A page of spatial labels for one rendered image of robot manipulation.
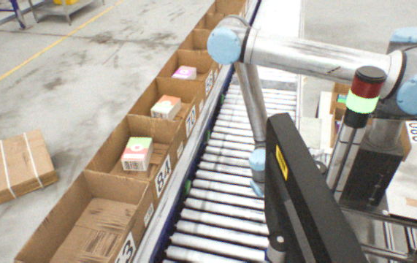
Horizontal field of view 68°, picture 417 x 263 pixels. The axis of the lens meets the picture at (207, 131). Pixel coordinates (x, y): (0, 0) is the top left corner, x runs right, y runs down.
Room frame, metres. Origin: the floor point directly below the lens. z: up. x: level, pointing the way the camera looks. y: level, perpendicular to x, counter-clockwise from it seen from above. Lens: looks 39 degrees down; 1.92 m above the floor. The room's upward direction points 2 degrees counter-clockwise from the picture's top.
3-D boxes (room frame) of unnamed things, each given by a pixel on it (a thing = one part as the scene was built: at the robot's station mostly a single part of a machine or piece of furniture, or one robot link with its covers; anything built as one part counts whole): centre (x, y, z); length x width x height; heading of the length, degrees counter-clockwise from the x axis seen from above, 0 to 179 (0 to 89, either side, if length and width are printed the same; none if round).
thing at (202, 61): (1.78, 0.11, 0.97); 0.39 x 0.29 x 0.17; 165
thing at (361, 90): (0.48, -0.29, 1.62); 0.05 x 0.05 x 0.06
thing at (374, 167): (0.97, -0.72, 0.91); 0.26 x 0.26 x 0.33; 71
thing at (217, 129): (1.45, -0.27, 0.72); 0.52 x 0.05 x 0.05; 75
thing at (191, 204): (0.88, -0.12, 0.72); 0.52 x 0.05 x 0.05; 75
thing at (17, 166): (1.96, 1.65, 0.06); 0.69 x 0.47 x 0.13; 32
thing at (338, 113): (1.35, -0.91, 0.80); 0.38 x 0.28 x 0.10; 70
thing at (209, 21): (2.53, -0.10, 0.96); 0.39 x 0.29 x 0.17; 165
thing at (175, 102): (1.47, 0.24, 0.92); 0.16 x 0.11 x 0.07; 158
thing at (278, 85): (1.98, -0.42, 0.76); 0.46 x 0.01 x 0.09; 75
